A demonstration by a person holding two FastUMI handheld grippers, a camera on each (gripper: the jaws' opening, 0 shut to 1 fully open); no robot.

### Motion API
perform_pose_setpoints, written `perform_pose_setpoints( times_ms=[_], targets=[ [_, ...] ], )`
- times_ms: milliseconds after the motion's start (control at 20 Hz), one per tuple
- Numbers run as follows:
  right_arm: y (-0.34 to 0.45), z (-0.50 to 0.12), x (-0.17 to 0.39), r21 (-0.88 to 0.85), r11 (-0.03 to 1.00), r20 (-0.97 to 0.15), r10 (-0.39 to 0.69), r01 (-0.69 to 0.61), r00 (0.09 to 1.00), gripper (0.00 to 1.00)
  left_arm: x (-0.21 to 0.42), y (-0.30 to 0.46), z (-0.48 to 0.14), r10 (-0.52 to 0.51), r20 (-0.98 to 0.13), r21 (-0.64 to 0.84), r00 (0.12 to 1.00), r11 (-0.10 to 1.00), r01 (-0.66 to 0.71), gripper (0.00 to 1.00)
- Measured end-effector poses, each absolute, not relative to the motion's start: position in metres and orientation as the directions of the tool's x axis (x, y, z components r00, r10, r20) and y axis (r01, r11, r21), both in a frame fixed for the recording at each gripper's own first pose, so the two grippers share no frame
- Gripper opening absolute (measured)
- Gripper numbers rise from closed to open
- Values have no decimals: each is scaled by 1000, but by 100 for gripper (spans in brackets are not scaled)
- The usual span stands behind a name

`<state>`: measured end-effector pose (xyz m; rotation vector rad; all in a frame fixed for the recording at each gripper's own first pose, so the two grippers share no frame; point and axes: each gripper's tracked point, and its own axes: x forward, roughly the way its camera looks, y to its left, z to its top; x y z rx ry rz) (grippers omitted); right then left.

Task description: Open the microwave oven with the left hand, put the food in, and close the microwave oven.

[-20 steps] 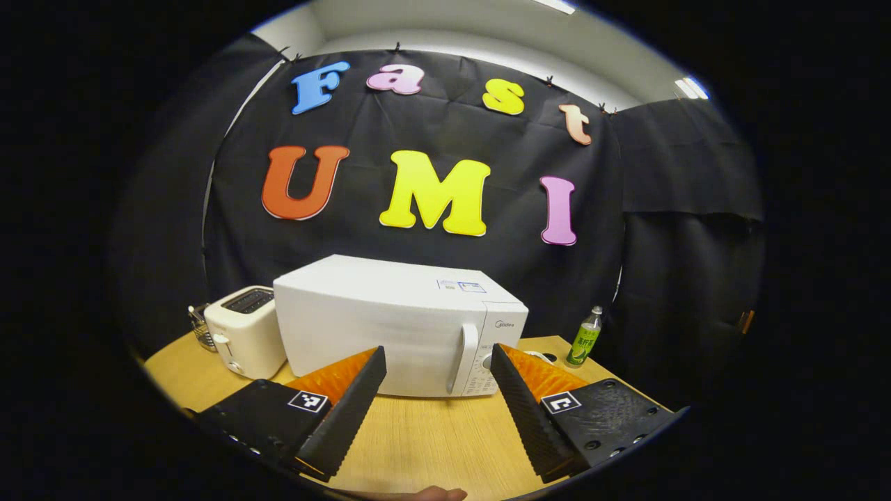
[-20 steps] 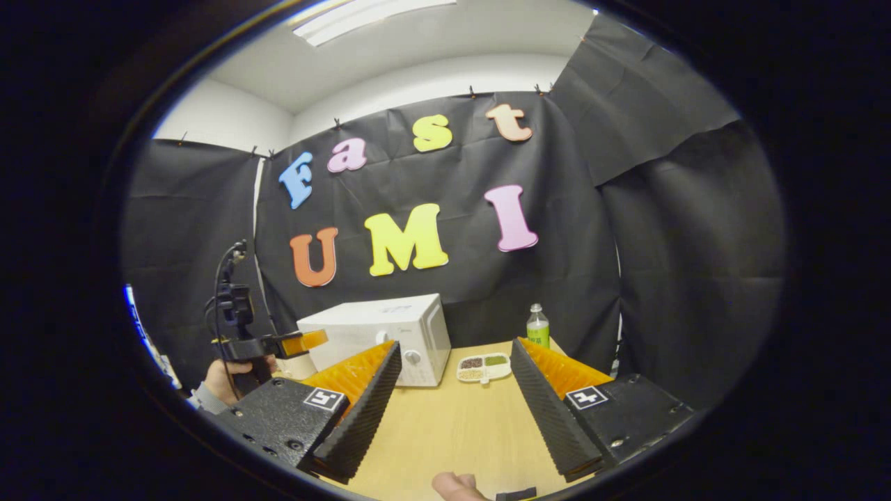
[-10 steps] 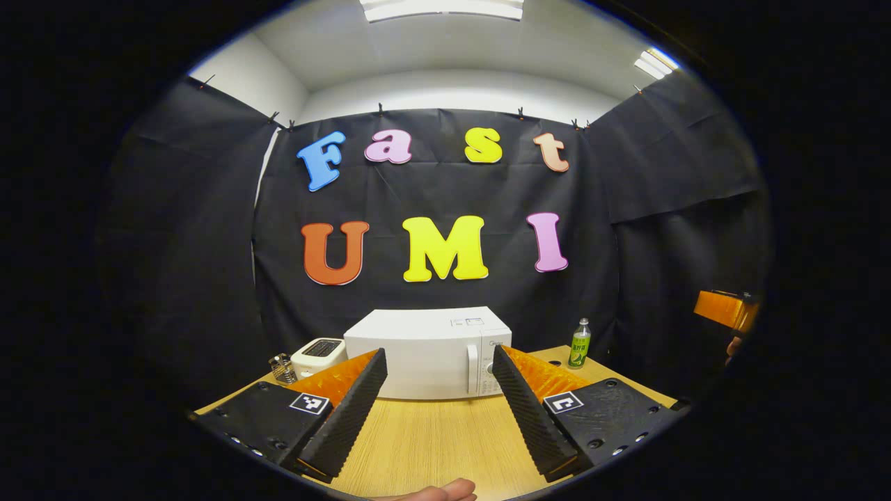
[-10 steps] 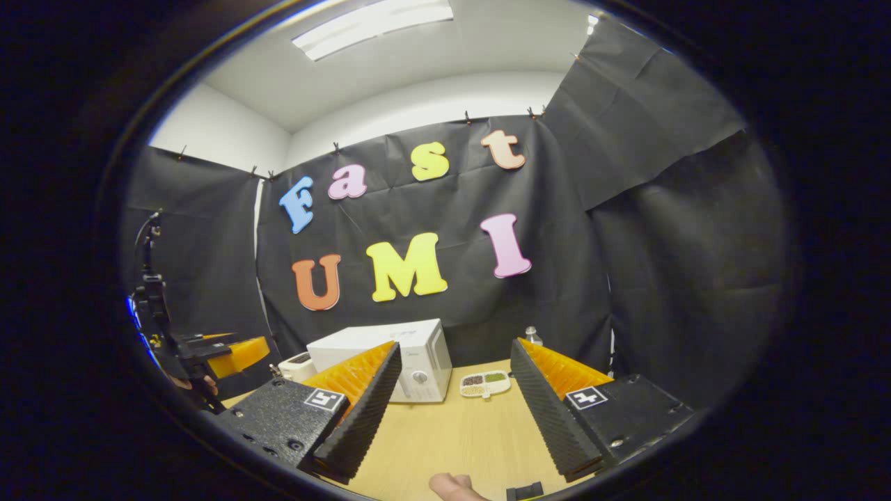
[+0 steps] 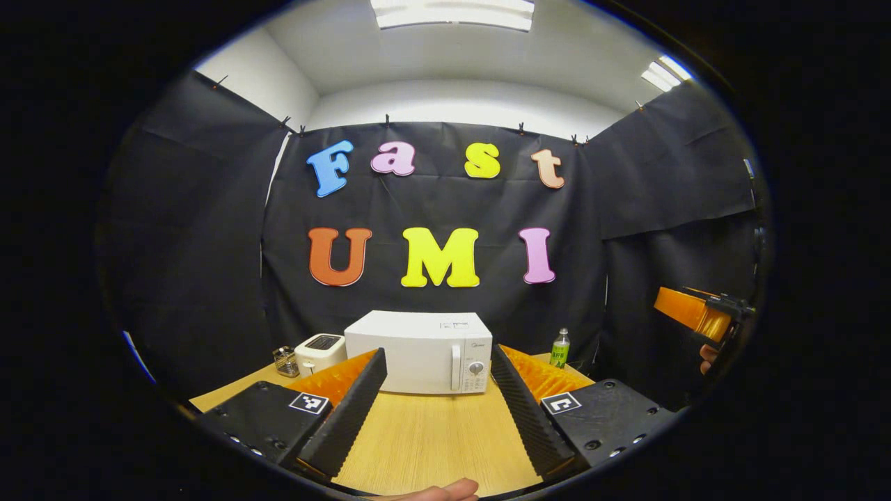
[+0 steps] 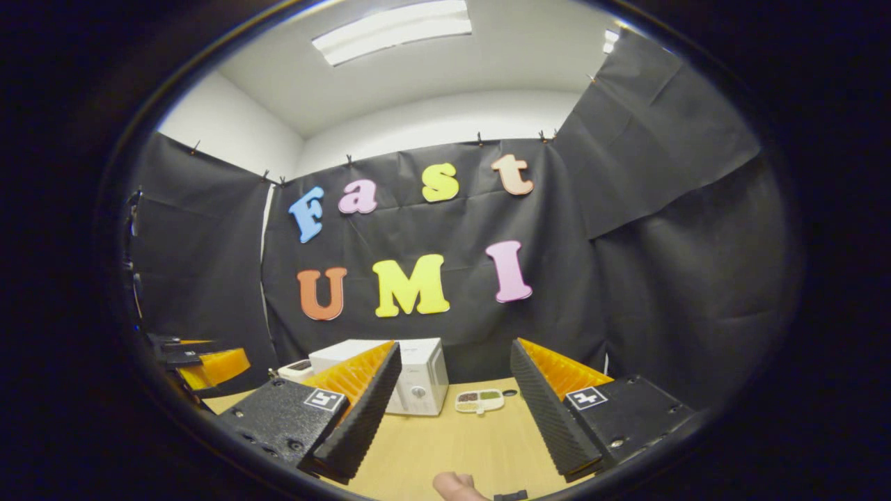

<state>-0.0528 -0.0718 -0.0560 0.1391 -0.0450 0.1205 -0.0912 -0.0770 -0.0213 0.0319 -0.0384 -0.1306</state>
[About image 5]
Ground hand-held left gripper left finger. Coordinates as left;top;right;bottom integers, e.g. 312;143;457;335
197;348;388;481

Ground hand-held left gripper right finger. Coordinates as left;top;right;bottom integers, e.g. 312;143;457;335
491;344;676;481

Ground white microwave oven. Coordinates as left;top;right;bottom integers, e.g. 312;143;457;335
344;310;494;396

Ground white toaster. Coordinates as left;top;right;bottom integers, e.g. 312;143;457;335
294;333;347;378

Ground black backdrop cloth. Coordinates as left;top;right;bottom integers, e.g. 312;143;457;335
97;70;766;411

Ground small ceiling light panel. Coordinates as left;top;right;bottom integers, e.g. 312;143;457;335
640;54;693;93

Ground long ceiling light panel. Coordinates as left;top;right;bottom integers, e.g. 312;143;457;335
369;0;535;32

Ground metal wire basket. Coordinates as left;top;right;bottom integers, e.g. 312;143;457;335
272;346;300;378

